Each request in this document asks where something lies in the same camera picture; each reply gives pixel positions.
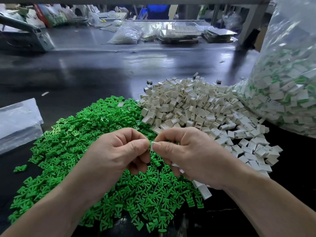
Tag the pile of green plastic clips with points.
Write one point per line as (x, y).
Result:
(64, 140)

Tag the grey heat sealer machine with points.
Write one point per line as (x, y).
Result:
(24, 37)

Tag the person's right forearm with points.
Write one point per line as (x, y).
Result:
(269, 209)

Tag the grey metal slanted post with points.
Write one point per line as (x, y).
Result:
(254, 18)

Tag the person's left forearm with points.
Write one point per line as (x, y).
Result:
(47, 207)

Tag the pile of white plastic caps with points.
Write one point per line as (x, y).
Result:
(207, 101)

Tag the person's right hand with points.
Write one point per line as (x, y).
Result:
(197, 155)

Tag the person's left hand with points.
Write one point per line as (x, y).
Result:
(116, 155)

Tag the grey metal horizontal bar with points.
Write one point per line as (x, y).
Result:
(148, 0)

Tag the dark flat tray stack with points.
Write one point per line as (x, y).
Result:
(220, 35)

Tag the stack of clear flat bags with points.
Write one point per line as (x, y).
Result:
(19, 123)

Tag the blue crate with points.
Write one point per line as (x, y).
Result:
(157, 11)

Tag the small clear bag of parts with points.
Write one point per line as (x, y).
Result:
(124, 35)

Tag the small green plastic part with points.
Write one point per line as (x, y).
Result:
(19, 168)
(151, 144)

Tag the clear plastic bag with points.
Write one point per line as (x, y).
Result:
(289, 86)

